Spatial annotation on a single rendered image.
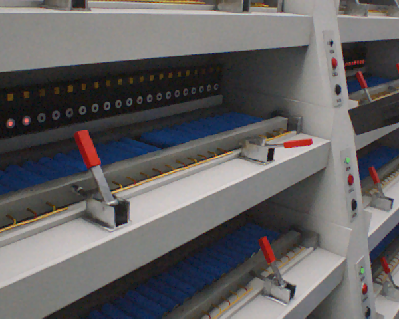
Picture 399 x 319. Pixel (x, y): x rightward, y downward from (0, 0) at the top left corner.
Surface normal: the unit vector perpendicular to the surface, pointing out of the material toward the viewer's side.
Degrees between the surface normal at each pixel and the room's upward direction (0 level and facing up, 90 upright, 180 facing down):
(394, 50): 90
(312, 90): 90
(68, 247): 18
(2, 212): 108
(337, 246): 90
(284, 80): 90
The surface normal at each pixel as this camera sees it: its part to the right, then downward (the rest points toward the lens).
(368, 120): -0.61, 0.21
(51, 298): 0.79, 0.25
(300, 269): 0.07, -0.95
